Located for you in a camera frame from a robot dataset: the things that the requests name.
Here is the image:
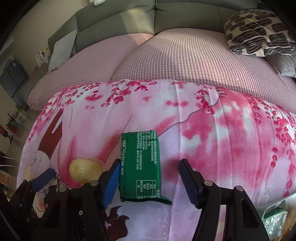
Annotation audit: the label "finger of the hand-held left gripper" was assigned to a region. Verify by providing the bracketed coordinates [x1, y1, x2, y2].
[8, 169, 56, 216]

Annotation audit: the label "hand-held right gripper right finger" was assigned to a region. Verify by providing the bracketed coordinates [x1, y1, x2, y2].
[179, 158, 271, 241]

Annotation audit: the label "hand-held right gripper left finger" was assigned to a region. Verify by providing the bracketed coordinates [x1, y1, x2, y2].
[39, 159, 121, 241]

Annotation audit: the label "pale yellow jelly snack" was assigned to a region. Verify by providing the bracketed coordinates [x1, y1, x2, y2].
[69, 158, 107, 189]

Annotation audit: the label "green white snack packet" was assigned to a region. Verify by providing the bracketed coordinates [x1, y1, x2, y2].
[262, 207, 288, 241]

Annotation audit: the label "pink printed blanket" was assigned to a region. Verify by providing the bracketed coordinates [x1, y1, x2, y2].
[16, 79, 296, 241]

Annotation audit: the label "colourful cluttered shelf items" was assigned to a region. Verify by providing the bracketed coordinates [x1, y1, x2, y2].
[6, 104, 28, 139]

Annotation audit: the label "grey cabinet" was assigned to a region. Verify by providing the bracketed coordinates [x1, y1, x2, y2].
[0, 59, 29, 98]

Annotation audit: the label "white and yellow object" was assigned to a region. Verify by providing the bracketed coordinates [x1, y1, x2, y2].
[35, 47, 50, 66]

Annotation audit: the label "pink waffle sofa cover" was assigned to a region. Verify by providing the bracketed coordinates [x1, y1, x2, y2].
[20, 29, 296, 116]

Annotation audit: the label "grey quilted pillow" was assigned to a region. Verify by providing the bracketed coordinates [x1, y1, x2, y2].
[264, 53, 296, 78]

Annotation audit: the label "black white patterned pillow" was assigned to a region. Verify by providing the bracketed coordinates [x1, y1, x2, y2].
[224, 10, 296, 57]

